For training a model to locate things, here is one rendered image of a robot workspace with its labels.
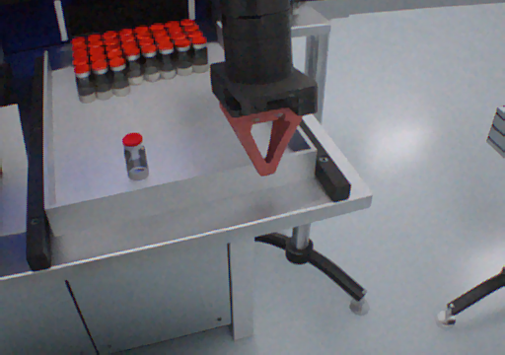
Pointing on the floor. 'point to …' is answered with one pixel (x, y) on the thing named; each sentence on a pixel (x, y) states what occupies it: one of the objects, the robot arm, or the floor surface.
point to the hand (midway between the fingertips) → (266, 166)
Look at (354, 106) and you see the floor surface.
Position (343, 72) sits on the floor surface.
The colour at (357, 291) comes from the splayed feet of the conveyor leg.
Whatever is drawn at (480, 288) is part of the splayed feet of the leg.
